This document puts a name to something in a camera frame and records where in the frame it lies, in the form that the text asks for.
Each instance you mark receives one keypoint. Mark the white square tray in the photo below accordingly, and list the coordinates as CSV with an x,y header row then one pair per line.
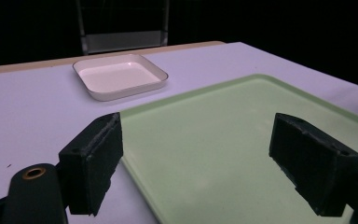
x,y
118,77

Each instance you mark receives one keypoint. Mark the white table cover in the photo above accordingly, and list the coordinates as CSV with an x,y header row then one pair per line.
x,y
28,118

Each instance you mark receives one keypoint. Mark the green plastic tray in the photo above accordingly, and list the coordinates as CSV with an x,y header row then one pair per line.
x,y
217,140

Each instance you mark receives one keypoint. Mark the metal stand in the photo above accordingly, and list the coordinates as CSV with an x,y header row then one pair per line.
x,y
124,34

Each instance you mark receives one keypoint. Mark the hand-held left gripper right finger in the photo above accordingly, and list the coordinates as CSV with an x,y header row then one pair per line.
x,y
315,161

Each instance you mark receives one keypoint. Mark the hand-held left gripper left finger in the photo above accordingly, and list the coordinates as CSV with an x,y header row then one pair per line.
x,y
94,161

